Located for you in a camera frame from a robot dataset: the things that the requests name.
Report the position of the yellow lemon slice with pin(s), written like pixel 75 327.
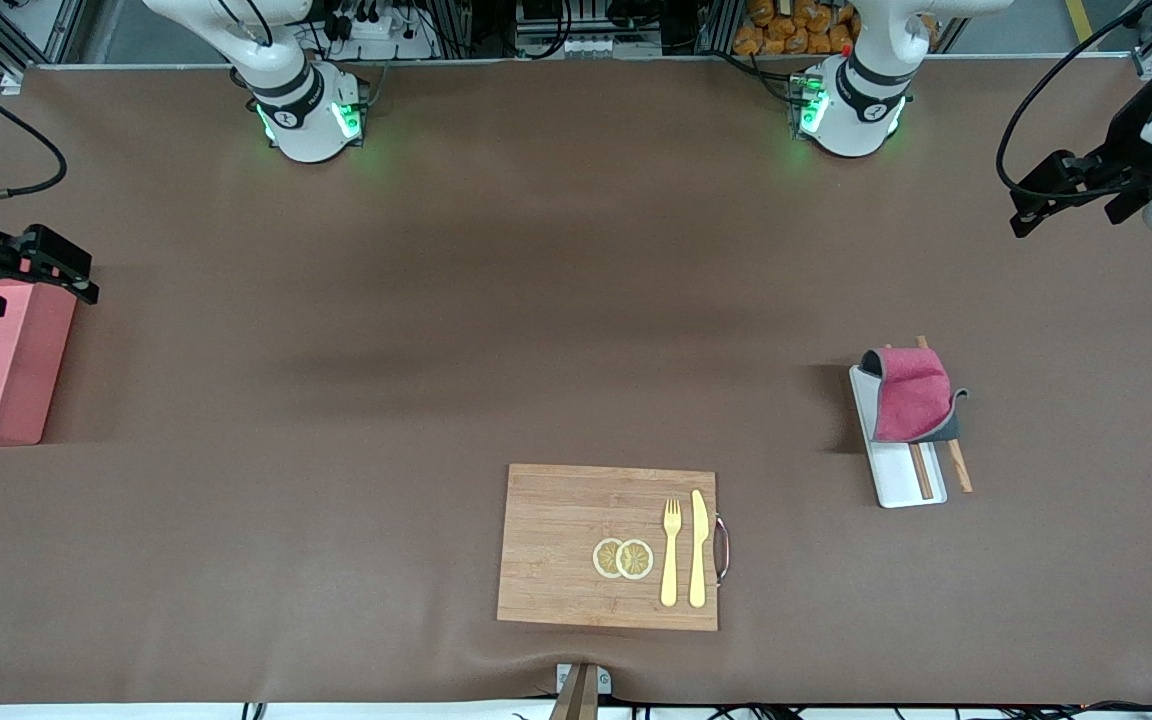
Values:
pixel 603 558
pixel 636 559

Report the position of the pink and grey cloth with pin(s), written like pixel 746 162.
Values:
pixel 911 395

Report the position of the white rectangular tray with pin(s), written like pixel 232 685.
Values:
pixel 896 480

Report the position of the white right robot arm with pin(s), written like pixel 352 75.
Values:
pixel 306 110

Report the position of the yellow plastic fork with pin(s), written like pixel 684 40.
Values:
pixel 670 570

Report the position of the yellow plastic knife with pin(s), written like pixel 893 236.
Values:
pixel 698 550

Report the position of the white power strip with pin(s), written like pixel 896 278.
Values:
pixel 376 30

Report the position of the brown wooden bar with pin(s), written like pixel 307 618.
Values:
pixel 576 702

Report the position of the orange packaged snacks pile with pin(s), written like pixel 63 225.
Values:
pixel 796 30

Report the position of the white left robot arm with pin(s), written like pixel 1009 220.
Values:
pixel 856 110

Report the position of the grey metal table bracket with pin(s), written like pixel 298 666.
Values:
pixel 604 683

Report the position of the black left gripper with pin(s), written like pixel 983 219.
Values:
pixel 1123 143

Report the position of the brown wooden chopstick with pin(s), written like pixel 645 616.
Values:
pixel 961 470
pixel 922 472

